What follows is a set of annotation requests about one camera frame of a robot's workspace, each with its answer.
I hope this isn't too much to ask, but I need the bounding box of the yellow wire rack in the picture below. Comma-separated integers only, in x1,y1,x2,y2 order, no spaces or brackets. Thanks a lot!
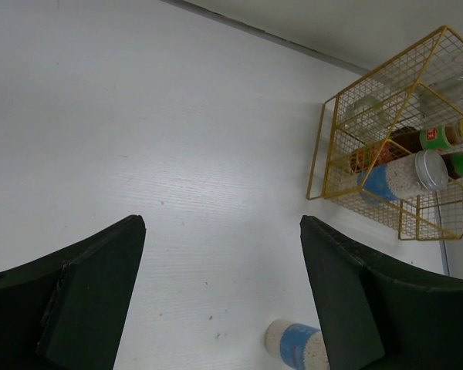
306,25,463,241

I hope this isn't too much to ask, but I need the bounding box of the silver lid shaker jar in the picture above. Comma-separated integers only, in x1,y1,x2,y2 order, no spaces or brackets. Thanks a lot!
357,150,448,204
264,319,330,370

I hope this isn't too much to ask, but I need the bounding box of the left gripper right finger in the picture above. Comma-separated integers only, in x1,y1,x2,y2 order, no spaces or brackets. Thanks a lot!
300,216,463,369

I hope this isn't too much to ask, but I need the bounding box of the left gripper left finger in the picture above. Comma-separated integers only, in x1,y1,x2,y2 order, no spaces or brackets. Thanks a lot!
0,215,145,369

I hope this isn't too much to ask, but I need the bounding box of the clear glass oil bottle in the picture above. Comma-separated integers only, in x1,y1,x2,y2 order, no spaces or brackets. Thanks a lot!
343,95,387,128

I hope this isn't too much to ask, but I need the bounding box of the dark liquid glass bottle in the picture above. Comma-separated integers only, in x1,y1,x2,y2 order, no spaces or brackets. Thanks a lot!
417,52,463,115

